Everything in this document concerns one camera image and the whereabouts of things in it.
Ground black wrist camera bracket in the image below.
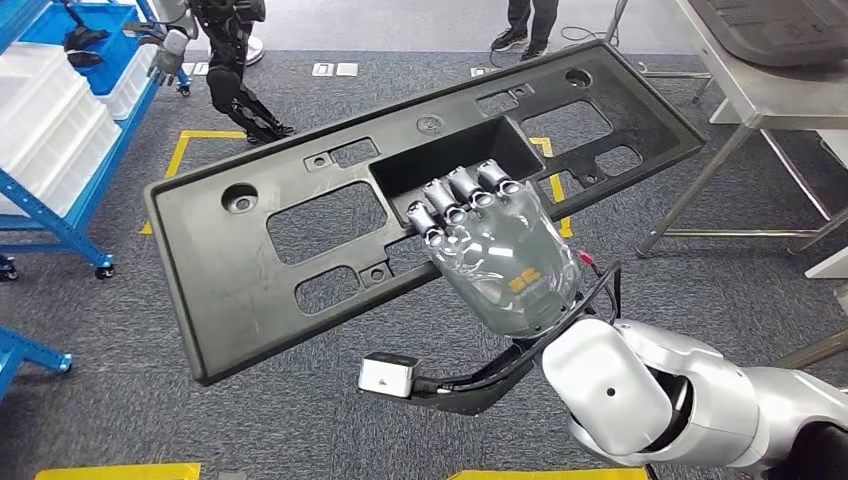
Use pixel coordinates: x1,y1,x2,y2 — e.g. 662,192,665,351
397,336,552,417

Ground black floor cable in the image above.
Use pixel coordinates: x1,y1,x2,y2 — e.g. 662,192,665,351
559,25,621,68

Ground black plastic panel part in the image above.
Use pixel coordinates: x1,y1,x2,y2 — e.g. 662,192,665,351
143,39,708,387

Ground blue plastic bin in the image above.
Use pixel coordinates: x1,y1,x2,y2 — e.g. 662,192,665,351
18,1,142,97

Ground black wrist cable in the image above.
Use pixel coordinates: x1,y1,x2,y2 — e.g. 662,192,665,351
413,250,624,397

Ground stainless steel workbench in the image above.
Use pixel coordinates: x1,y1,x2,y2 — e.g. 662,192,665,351
606,0,848,280

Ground person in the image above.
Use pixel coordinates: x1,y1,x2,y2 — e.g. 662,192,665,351
490,0,562,63

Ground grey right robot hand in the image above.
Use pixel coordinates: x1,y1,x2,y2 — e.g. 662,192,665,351
405,158,586,339

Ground grey plastic tray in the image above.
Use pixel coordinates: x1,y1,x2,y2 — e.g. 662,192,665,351
686,0,848,68

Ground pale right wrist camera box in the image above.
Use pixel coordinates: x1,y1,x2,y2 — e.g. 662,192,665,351
358,352,421,400

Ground black humanoid robot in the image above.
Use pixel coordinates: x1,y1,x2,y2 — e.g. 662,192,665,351
122,0,297,146

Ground small black part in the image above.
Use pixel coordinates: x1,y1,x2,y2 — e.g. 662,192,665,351
61,3,112,70

